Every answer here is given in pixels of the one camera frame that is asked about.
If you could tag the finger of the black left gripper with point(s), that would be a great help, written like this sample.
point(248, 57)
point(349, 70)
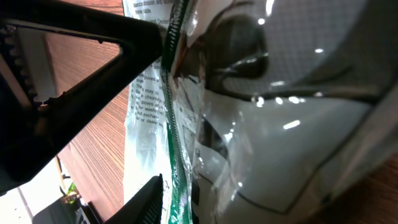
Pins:
point(33, 132)

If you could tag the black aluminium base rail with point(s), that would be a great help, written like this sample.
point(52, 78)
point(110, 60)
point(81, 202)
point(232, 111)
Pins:
point(68, 209)

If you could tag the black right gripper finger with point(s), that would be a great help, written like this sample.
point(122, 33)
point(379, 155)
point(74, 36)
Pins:
point(145, 207)

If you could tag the green sponge package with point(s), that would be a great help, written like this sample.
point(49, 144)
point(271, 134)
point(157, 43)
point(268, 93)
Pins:
point(261, 111)

